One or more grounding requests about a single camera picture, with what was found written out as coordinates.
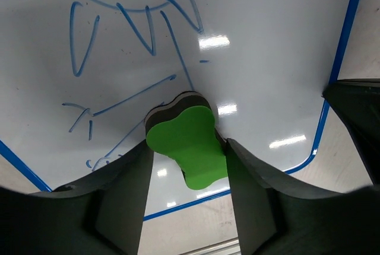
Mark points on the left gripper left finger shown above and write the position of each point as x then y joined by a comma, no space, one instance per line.
100,213

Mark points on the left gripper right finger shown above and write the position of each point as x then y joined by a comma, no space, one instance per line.
276,213

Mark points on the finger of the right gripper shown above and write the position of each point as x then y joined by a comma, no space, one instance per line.
356,103

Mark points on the green whiteboard eraser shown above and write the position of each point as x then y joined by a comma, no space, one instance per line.
185,131

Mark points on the blue framed small whiteboard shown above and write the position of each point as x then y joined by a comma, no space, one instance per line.
79,76

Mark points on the aluminium mounting rail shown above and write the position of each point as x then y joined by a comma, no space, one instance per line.
230,246

